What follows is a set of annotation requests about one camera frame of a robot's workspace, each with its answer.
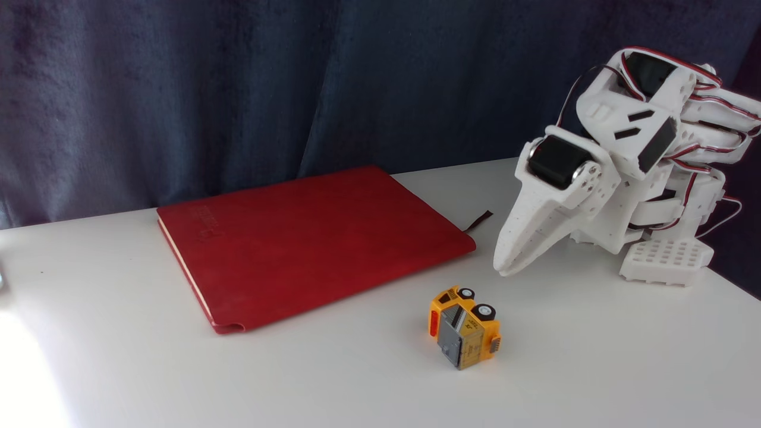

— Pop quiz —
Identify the yellow toy truck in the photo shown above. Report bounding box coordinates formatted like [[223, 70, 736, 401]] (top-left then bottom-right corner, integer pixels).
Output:
[[429, 286, 502, 370]]

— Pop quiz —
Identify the red notebook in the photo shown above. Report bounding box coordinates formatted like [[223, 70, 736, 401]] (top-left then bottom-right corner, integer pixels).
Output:
[[156, 165, 477, 335]]

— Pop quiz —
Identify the dark red bookmark ribbon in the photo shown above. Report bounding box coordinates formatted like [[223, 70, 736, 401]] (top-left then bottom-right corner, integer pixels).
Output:
[[463, 210, 494, 234]]

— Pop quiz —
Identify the dark blue curtain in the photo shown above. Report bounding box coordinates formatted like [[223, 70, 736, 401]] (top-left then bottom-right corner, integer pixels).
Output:
[[0, 0, 761, 301]]

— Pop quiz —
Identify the red white black servo cable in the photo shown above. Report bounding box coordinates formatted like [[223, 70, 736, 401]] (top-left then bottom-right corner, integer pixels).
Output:
[[556, 48, 650, 128]]

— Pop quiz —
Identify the red white base cable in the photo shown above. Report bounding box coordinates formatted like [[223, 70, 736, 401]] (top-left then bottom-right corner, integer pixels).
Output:
[[696, 194, 743, 240]]

